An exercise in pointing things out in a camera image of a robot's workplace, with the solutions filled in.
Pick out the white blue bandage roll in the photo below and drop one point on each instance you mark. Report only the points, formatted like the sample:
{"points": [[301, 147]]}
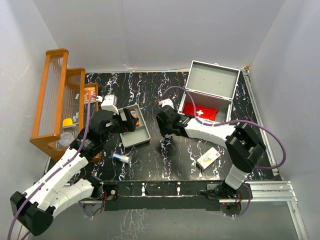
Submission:
{"points": [[122, 158]]}

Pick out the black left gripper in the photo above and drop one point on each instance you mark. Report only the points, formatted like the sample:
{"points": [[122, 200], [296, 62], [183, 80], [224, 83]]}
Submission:
{"points": [[127, 125]]}

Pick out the red patterned box on shelf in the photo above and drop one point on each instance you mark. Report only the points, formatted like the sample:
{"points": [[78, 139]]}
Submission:
{"points": [[88, 92]]}

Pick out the red first aid pouch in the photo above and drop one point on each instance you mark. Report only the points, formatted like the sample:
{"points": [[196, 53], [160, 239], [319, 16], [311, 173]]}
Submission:
{"points": [[204, 112]]}

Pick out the grey plastic medicine case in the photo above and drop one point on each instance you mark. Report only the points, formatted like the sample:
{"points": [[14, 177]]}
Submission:
{"points": [[212, 86]]}

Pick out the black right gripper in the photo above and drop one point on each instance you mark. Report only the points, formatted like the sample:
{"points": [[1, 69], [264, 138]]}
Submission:
{"points": [[164, 131]]}

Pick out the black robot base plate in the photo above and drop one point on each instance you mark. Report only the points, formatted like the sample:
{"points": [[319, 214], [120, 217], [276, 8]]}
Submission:
{"points": [[210, 195]]}

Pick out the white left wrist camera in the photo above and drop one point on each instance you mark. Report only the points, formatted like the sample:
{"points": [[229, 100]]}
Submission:
{"points": [[108, 103]]}

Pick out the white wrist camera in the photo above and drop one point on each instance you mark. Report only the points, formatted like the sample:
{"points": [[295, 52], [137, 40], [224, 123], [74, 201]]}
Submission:
{"points": [[166, 102], [108, 103]]}

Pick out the yellow cap bottle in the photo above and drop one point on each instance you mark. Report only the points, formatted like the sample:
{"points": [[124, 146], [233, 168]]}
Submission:
{"points": [[67, 123]]}

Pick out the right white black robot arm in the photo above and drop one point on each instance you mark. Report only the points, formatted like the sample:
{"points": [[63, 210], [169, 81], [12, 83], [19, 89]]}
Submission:
{"points": [[244, 146]]}

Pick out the orange wooden tiered shelf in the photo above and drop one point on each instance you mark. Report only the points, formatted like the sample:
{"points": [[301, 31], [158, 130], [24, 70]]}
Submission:
{"points": [[61, 96]]}

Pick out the clear plastic cup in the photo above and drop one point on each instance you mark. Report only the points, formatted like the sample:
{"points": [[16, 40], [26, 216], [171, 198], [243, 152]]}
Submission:
{"points": [[66, 138]]}

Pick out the white cardboard medicine box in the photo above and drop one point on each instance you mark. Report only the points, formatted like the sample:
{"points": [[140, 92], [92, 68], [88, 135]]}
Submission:
{"points": [[208, 158]]}

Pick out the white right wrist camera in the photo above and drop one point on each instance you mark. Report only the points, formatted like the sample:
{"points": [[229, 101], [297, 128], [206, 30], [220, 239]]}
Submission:
{"points": [[166, 102]]}

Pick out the brown orange cap bottle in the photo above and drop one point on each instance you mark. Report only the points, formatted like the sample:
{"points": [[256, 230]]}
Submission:
{"points": [[135, 115]]}

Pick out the grey divided plastic tray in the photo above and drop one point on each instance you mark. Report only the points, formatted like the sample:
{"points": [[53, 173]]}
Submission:
{"points": [[141, 134]]}

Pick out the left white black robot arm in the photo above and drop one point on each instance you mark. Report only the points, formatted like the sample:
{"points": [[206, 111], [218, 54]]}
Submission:
{"points": [[36, 207]]}

